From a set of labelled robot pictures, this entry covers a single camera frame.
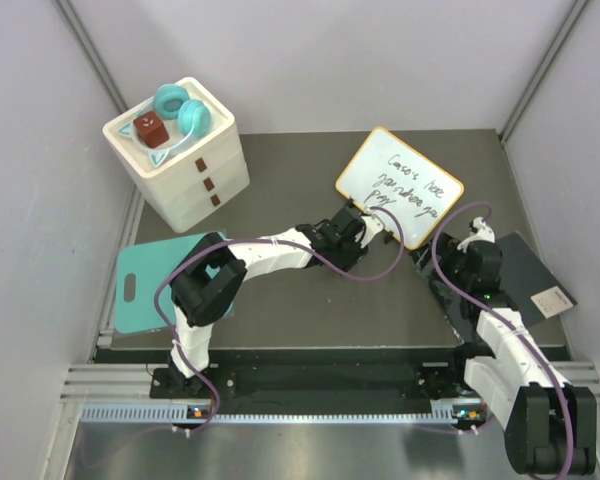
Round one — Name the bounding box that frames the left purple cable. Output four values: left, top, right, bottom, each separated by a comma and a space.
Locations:
154, 205, 407, 434

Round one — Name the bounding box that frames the purple cable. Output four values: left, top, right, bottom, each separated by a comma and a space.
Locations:
431, 201, 581, 476
154, 205, 407, 434

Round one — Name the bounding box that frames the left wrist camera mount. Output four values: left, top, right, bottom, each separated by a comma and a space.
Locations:
359, 208, 391, 247

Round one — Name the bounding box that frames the teal cutting board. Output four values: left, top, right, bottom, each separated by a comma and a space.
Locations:
114, 234, 203, 334

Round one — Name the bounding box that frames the aluminium frame rail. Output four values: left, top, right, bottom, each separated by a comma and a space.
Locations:
60, 364, 152, 402

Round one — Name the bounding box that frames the brown cube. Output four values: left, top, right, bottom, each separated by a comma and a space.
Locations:
133, 110, 169, 149

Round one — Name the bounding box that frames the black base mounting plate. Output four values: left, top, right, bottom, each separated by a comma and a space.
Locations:
150, 361, 471, 402

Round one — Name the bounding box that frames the yellow-framed whiteboard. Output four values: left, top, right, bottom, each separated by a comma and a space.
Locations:
335, 127, 465, 250

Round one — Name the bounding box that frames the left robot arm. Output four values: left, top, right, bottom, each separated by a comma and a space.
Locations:
165, 207, 383, 398

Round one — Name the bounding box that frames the white three-drawer storage box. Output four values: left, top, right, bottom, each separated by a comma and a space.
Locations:
102, 77, 250, 233

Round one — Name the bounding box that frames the grey slotted cable duct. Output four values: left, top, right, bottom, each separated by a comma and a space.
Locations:
80, 403, 487, 425

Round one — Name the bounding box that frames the black flat box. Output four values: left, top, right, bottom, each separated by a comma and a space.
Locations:
410, 233, 578, 343

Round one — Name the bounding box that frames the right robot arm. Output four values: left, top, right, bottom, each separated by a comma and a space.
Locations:
432, 223, 597, 479

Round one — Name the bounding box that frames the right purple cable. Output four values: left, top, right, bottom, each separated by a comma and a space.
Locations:
431, 201, 581, 476

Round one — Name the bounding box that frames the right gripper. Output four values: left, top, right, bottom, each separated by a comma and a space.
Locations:
409, 231, 474, 290

